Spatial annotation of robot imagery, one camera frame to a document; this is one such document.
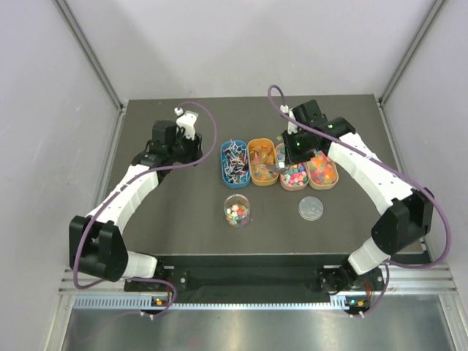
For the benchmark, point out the orange tray of candies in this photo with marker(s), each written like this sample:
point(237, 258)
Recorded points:
point(262, 153)

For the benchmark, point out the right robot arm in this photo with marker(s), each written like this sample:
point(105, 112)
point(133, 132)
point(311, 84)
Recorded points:
point(405, 212)

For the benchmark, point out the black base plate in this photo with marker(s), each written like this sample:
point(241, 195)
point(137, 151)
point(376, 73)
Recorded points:
point(248, 285)

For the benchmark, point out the clear jar lid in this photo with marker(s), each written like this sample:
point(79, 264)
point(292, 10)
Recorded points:
point(310, 208)

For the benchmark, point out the pink tray of star candies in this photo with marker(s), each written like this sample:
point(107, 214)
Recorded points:
point(296, 177)

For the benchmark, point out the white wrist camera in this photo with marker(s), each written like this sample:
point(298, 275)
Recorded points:
point(185, 122)
point(292, 128)

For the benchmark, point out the beige tray of gummies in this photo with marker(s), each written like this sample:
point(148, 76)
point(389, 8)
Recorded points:
point(323, 174)

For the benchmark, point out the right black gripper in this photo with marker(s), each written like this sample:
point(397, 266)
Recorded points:
point(291, 156)

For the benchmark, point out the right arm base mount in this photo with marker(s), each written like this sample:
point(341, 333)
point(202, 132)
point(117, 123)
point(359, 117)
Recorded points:
point(333, 280)

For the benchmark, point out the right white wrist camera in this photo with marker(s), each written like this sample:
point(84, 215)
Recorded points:
point(292, 128)

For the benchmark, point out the blue tray of lollipops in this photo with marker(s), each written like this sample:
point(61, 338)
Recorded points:
point(235, 164)

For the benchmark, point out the slotted cable duct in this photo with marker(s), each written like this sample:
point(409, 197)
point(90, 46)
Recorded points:
point(147, 302)

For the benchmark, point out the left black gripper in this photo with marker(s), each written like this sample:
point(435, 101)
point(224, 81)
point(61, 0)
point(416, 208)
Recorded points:
point(191, 149)

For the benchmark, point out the clear plastic jar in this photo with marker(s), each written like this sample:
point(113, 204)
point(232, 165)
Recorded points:
point(237, 210)

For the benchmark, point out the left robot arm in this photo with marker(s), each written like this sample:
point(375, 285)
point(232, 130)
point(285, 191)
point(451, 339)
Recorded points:
point(96, 244)

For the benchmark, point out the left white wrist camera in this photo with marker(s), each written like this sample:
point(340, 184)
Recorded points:
point(185, 122)

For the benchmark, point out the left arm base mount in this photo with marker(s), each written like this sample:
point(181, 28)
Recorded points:
point(158, 283)

